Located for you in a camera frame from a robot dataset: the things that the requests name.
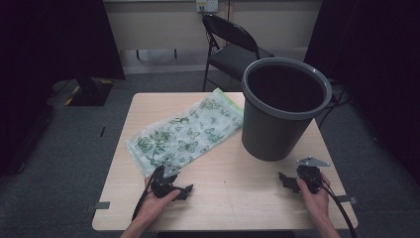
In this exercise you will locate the grey tape strip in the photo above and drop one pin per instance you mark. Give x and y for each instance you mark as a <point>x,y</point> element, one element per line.
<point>100,205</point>
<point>346,199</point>

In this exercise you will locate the grey plastic trash bin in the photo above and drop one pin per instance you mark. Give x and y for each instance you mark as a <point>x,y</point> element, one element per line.
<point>274,135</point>

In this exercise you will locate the green printed plastic garbage bag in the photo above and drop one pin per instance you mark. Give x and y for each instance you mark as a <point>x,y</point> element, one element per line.
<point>185,135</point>

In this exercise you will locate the black tape strip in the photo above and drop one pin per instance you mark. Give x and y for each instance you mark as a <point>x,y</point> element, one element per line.
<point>102,131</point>

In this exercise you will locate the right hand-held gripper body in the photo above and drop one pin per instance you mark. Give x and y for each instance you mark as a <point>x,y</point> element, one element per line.
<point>310,177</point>

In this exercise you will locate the person's left hand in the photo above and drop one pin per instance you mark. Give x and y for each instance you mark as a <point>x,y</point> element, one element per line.
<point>152,206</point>

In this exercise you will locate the black stand base yellow tape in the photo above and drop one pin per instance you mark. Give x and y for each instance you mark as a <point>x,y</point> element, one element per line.
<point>92,94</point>

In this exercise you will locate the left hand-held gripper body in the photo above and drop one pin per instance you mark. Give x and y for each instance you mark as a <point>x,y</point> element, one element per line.
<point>161,185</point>

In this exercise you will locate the black folding chair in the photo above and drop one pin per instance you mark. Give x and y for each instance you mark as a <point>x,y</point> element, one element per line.
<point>231,58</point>

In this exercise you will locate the person's right hand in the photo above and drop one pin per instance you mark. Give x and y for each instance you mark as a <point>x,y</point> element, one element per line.
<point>317,203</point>

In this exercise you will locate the white wall outlet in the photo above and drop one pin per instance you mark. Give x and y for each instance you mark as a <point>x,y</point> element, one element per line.
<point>207,5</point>

